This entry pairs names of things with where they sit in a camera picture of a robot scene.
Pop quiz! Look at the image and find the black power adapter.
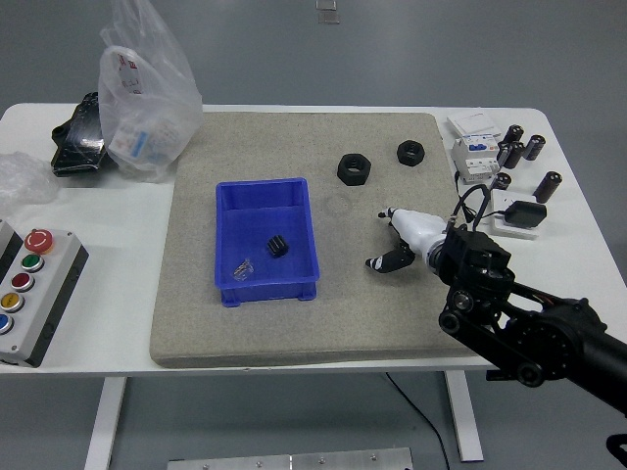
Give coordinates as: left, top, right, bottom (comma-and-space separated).
504, 200, 549, 229

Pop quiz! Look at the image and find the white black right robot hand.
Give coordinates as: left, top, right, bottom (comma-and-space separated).
363, 207, 448, 275

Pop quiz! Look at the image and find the small black gear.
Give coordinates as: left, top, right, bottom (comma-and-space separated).
265, 234, 290, 259

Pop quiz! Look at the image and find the grey-brown mat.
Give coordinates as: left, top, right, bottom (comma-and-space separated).
148, 112, 496, 369

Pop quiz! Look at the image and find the white blue carton box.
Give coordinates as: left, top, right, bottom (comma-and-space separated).
108, 121, 153, 163

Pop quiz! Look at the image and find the grey push-button control box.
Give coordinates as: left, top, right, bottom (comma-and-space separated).
0, 228, 90, 368

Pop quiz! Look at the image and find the small black hex nut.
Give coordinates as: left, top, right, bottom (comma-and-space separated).
395, 139, 428, 168

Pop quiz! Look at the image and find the blue plastic box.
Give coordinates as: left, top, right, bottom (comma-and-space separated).
215, 177, 322, 308

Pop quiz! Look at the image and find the black part in plastic wrap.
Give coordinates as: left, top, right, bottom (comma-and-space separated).
50, 91, 119, 177

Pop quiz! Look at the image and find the small clear bag of screws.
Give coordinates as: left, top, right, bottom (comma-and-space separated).
229, 256, 256, 281

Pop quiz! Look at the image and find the large black hex nut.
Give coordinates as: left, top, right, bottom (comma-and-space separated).
336, 152, 372, 187

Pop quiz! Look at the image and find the silver metal plate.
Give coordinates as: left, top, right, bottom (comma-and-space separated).
167, 446, 413, 470

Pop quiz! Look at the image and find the white table leg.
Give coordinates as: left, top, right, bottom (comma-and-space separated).
83, 376, 127, 470
443, 370, 486, 462

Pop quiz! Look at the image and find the white circuit breaker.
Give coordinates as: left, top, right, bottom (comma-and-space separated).
450, 132, 502, 186

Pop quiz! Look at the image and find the black adapter cord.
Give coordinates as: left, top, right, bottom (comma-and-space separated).
453, 170, 510, 221

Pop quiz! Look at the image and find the crumpled clear plastic wrap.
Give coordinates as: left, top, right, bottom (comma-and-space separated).
0, 151, 60, 216

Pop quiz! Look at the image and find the black cable under table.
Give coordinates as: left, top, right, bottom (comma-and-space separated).
384, 372, 450, 470

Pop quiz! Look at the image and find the white socket plate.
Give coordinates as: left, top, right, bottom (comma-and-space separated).
482, 189, 543, 240

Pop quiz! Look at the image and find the large clear plastic bag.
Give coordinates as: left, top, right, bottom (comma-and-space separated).
97, 0, 204, 184

